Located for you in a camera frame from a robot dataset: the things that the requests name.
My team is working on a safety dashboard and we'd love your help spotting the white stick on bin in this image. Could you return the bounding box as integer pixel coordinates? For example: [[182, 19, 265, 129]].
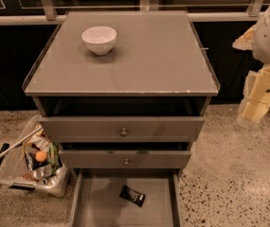
[[0, 126, 42, 159]]

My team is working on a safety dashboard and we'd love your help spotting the grey drawer cabinet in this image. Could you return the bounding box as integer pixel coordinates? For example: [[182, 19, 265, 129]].
[[21, 10, 221, 227]]

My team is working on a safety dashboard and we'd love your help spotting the metal railing frame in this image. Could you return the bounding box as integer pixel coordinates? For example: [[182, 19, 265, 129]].
[[0, 0, 270, 26]]

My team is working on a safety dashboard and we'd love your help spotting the clear plastic bin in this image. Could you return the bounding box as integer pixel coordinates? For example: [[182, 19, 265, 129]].
[[0, 115, 70, 197]]

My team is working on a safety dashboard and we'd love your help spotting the bottom grey drawer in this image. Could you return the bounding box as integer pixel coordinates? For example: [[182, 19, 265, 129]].
[[68, 169, 183, 227]]

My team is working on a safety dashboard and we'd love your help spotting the top grey drawer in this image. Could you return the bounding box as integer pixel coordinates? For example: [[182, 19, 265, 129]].
[[40, 116, 204, 143]]

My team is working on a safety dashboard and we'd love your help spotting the white ceramic bowl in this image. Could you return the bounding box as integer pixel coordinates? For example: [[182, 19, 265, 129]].
[[81, 26, 117, 55]]

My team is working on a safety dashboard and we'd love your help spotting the black rxbar chocolate wrapper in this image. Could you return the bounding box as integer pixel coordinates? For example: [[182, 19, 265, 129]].
[[119, 185, 145, 207]]

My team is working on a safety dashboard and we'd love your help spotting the orange ball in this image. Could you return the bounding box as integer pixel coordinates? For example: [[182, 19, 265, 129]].
[[35, 151, 47, 163]]

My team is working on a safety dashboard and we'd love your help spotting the grey drawer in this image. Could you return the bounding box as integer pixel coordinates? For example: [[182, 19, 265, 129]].
[[68, 169, 183, 227], [60, 143, 191, 169], [40, 116, 204, 143]]

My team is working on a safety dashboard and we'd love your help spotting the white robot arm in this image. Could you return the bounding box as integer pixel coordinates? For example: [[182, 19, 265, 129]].
[[232, 6, 270, 123]]

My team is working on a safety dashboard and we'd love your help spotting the green snack packet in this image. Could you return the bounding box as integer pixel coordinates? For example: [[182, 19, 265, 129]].
[[47, 143, 60, 170]]

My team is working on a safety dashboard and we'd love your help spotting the silver can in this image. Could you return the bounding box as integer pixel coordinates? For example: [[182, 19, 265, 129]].
[[32, 165, 52, 181]]

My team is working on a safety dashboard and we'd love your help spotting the middle grey drawer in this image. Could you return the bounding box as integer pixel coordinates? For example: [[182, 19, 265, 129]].
[[60, 143, 191, 169]]

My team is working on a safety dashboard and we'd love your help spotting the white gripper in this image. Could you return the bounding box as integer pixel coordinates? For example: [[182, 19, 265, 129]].
[[232, 26, 270, 123]]

